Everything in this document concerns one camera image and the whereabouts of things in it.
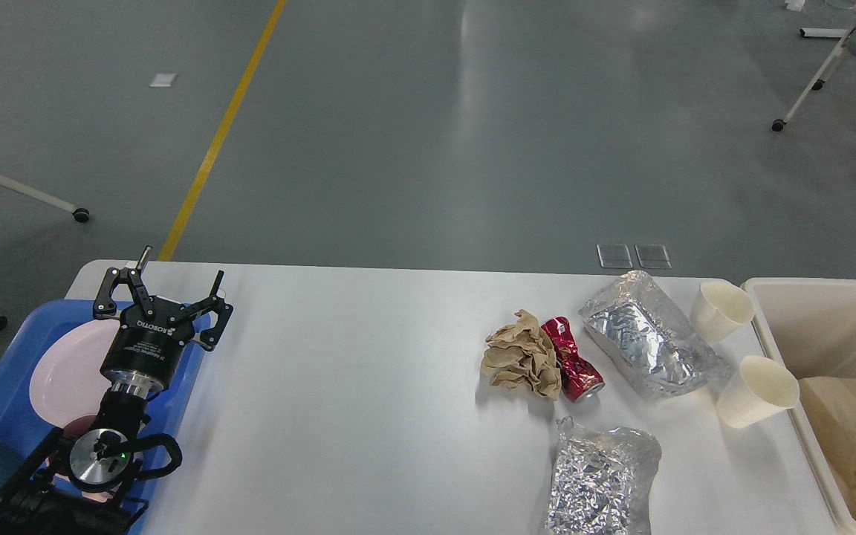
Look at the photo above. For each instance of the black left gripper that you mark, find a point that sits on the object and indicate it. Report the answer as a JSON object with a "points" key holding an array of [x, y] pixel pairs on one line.
{"points": [[147, 345]]}

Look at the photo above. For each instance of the pink plate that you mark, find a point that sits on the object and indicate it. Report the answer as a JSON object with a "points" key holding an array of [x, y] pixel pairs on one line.
{"points": [[67, 383]]}

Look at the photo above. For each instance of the pink ribbed mug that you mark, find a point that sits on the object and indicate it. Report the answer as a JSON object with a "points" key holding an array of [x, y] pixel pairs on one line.
{"points": [[82, 466]]}

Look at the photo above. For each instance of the silver foil bag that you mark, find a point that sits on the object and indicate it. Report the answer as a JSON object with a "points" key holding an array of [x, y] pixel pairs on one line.
{"points": [[650, 340], [601, 481]]}

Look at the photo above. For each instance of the cream paper cup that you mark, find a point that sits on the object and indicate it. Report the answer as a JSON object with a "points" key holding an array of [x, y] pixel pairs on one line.
{"points": [[719, 309], [760, 388]]}

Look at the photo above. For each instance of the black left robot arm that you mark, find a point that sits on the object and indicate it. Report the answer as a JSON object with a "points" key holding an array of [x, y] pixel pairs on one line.
{"points": [[34, 501]]}

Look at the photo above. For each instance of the crumpled brown paper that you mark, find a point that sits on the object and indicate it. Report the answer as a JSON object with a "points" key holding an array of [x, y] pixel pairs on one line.
{"points": [[522, 355]]}

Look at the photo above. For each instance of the crushed red can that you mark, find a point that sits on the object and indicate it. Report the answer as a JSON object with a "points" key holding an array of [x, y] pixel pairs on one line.
{"points": [[580, 379]]}

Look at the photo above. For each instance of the floor socket plate left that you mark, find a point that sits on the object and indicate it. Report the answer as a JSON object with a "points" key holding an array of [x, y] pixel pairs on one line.
{"points": [[614, 256]]}

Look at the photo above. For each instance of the floor socket plate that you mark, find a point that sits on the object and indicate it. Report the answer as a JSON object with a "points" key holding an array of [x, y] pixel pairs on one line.
{"points": [[653, 256], [614, 256]]}

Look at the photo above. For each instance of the floor socket plate right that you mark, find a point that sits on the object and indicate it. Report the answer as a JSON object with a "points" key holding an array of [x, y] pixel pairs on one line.
{"points": [[653, 256]]}

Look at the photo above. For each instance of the beige waste bin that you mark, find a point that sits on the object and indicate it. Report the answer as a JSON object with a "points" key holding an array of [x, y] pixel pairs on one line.
{"points": [[806, 324]]}

